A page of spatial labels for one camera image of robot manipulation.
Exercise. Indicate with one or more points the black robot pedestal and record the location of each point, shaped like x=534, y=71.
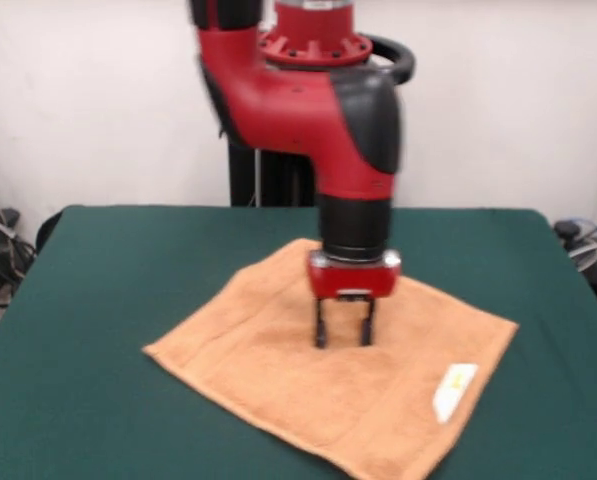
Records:
x=273, y=180

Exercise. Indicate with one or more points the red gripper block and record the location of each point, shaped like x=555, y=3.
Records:
x=353, y=280

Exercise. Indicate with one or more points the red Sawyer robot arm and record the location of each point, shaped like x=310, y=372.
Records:
x=288, y=115

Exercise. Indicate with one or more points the dark green table cloth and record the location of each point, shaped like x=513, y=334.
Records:
x=103, y=300

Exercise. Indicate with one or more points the tan terry towel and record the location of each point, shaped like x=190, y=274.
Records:
x=328, y=400

